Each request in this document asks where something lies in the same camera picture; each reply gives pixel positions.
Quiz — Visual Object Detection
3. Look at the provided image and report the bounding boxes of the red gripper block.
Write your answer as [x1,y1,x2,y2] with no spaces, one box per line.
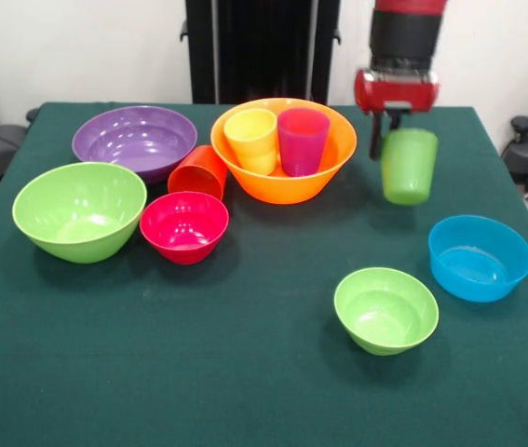
[354,67,441,162]

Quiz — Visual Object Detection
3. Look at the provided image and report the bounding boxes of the green cup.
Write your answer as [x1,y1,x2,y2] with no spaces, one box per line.
[380,129,440,207]

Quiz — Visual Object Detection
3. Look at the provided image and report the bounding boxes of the purple cup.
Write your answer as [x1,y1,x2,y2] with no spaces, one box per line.
[277,107,332,179]

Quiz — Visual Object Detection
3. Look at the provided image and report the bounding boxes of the large orange bowl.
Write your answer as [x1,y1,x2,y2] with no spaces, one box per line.
[210,97,359,206]

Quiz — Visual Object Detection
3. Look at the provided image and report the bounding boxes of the yellow cup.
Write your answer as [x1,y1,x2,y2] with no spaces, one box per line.
[223,107,279,177]

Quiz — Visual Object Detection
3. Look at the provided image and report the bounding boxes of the blue bowl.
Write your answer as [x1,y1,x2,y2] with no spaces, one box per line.
[427,214,528,305]

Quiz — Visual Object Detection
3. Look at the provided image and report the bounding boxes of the small green bowl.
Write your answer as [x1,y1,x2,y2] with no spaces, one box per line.
[333,266,440,357]

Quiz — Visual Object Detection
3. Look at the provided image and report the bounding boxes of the red-orange cup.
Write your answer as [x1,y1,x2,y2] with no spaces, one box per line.
[167,144,229,202]

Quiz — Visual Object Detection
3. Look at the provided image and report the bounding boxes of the pink bowl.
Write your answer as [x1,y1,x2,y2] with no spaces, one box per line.
[139,190,231,266]

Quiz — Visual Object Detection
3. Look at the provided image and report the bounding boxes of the purple bowl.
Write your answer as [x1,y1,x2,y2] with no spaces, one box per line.
[71,105,198,184]

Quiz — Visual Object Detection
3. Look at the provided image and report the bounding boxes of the large green bowl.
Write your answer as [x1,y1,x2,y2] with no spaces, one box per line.
[11,161,149,264]

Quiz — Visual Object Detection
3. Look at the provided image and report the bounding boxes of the dark green table cloth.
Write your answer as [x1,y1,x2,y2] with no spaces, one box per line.
[0,102,528,447]

